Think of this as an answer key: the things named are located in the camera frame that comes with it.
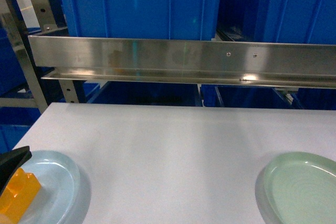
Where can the steel rack upright post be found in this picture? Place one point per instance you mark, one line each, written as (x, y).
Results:
(16, 32)

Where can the stainless steel shelf rail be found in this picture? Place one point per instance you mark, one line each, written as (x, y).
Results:
(186, 61)

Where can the yellow toy building block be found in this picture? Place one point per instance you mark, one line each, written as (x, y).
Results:
(18, 195)

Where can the large blue bin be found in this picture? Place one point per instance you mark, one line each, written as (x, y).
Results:
(296, 21)
(147, 19)

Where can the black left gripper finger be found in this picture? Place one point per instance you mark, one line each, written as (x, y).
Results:
(11, 161)

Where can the large blue bin centre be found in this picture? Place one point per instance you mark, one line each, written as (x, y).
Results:
(147, 19)

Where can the light blue plate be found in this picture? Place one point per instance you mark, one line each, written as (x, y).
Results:
(59, 177)

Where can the light green plate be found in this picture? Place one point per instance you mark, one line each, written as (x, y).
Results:
(299, 187)

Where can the large blue bin right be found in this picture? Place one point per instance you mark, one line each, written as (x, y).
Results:
(296, 21)

